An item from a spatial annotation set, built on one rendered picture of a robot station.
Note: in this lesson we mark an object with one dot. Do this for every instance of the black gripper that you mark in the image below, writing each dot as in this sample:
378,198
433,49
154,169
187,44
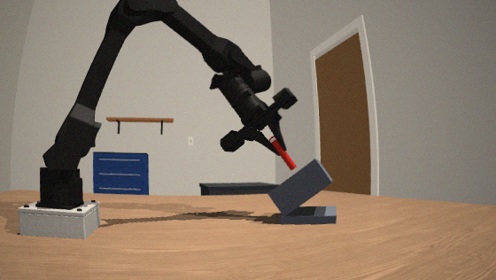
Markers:
250,110

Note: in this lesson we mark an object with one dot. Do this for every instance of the dark red peg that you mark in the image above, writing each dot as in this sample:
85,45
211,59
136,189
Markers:
282,152

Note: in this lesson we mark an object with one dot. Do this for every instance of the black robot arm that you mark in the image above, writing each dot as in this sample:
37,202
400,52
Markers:
60,182

